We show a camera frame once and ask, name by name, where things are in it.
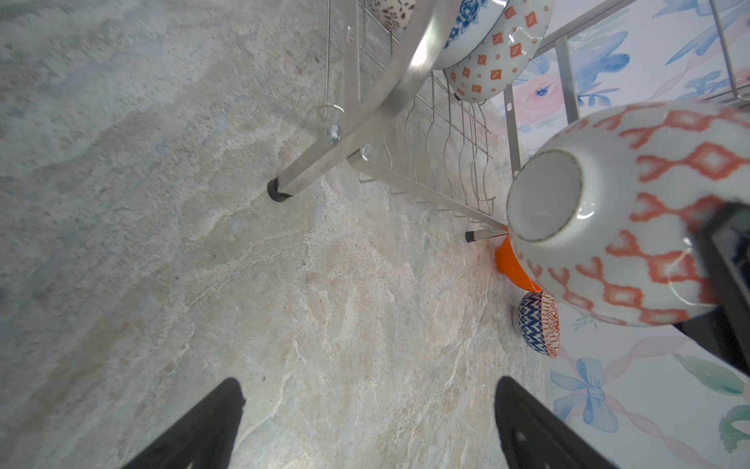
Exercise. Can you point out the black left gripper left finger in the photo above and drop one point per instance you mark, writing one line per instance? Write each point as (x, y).
(203, 438)

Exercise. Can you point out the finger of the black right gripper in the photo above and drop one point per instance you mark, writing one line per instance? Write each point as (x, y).
(723, 246)

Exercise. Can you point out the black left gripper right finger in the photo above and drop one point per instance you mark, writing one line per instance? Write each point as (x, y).
(533, 437)

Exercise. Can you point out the blue geometric pattern bowl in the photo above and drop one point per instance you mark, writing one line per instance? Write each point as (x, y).
(536, 320)

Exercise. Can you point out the red geometric pattern bowl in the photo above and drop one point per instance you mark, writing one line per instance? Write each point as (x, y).
(604, 216)

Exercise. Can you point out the orange plastic bowl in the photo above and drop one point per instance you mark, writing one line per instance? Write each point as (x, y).
(509, 266)

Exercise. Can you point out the green pattern bowl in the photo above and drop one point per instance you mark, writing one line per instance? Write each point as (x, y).
(504, 53)

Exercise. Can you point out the steel wire dish rack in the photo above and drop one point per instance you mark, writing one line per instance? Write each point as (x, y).
(400, 124)

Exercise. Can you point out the blue floral bowl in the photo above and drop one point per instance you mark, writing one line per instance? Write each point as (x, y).
(474, 21)

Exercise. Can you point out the maroon white pattern bowl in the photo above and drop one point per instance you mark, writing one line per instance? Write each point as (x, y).
(393, 14)

